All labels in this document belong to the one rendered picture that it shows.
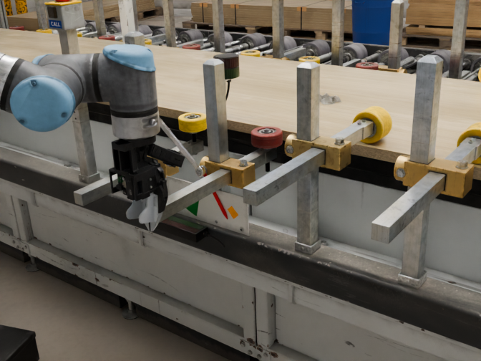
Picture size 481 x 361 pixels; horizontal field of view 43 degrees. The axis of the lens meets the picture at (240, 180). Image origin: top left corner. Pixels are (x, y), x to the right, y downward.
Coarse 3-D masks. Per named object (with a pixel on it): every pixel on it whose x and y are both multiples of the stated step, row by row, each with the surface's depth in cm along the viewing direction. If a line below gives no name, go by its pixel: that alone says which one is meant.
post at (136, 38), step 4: (128, 32) 149; (132, 32) 148; (136, 32) 148; (128, 36) 148; (132, 36) 148; (136, 36) 148; (140, 36) 149; (128, 40) 149; (132, 40) 148; (136, 40) 148; (140, 40) 149; (144, 40) 150; (136, 44) 148; (140, 44) 149; (144, 44) 150; (152, 192) 164
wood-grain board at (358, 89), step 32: (0, 32) 325; (32, 32) 321; (160, 64) 234; (192, 64) 232; (256, 64) 227; (288, 64) 225; (320, 64) 223; (160, 96) 191; (192, 96) 189; (256, 96) 186; (288, 96) 185; (352, 96) 182; (384, 96) 180; (448, 96) 178; (480, 96) 176; (288, 128) 156; (320, 128) 155; (448, 128) 151; (384, 160) 140
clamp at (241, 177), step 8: (208, 160) 146; (224, 160) 145; (232, 160) 145; (208, 168) 146; (216, 168) 144; (224, 168) 143; (232, 168) 141; (240, 168) 140; (248, 168) 141; (232, 176) 142; (240, 176) 140; (248, 176) 142; (232, 184) 143; (240, 184) 141; (248, 184) 143
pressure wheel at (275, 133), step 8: (256, 128) 155; (264, 128) 156; (272, 128) 155; (256, 136) 151; (264, 136) 150; (272, 136) 150; (280, 136) 151; (256, 144) 152; (264, 144) 151; (272, 144) 151; (280, 144) 152
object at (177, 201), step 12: (252, 156) 150; (264, 156) 152; (276, 156) 156; (204, 180) 137; (216, 180) 138; (228, 180) 142; (180, 192) 132; (192, 192) 132; (204, 192) 135; (168, 204) 126; (180, 204) 130; (168, 216) 127
